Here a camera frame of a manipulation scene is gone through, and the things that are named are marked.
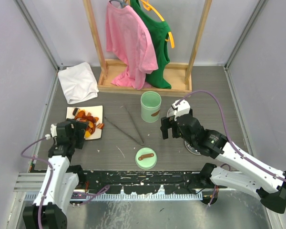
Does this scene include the green t-shirt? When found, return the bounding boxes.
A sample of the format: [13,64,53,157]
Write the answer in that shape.
[130,0,172,89]

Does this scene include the grey clothes hanger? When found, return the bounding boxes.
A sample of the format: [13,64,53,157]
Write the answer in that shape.
[109,0,130,9]

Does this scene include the white slotted cable duct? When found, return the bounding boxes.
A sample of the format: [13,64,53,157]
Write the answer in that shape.
[24,192,203,202]

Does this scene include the orange salmon sushi piece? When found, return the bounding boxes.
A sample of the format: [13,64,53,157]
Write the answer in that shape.
[74,109,86,120]

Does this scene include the wooden clothes rack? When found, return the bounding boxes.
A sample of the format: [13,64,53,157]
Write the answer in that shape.
[84,0,211,96]

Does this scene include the round silver tin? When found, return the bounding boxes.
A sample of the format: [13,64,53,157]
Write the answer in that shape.
[166,106,176,120]

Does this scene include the orange clothes hanger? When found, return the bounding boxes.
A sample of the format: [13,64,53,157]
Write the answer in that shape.
[138,0,176,49]

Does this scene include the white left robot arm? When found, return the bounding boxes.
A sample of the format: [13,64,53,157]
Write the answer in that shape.
[22,119,89,229]

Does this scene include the mint green canister lid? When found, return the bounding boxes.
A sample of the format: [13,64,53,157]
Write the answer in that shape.
[135,147,157,170]

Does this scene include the white square plate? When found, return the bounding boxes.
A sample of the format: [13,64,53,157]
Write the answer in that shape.
[66,105,103,140]

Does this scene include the white cloth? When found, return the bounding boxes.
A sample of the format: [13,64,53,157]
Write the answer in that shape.
[58,62,99,104]

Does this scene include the pink t-shirt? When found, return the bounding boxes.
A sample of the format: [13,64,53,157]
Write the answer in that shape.
[105,3,158,90]

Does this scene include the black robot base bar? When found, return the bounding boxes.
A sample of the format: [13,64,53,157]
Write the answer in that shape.
[77,170,215,195]

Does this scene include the silver embossed tin lid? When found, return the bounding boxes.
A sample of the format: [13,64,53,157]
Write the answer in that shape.
[184,141,201,156]

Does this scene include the metal serving tongs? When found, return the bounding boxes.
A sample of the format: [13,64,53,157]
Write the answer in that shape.
[104,104,145,146]

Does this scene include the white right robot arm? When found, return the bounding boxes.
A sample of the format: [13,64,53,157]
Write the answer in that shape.
[160,113,286,214]

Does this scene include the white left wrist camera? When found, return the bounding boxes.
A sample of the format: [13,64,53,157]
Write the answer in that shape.
[45,124,57,140]

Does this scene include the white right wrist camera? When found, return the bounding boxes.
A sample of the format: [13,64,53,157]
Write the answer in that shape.
[171,100,191,118]

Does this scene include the left aluminium frame post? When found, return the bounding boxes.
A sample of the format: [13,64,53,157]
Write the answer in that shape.
[14,0,60,71]

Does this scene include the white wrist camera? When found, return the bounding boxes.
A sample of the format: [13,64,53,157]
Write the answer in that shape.
[45,124,57,140]
[171,100,191,118]

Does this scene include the aluminium corner frame post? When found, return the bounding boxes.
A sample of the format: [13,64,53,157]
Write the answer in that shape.
[225,0,269,70]

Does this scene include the mint green tin canister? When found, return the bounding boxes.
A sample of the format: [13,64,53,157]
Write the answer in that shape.
[140,91,162,123]

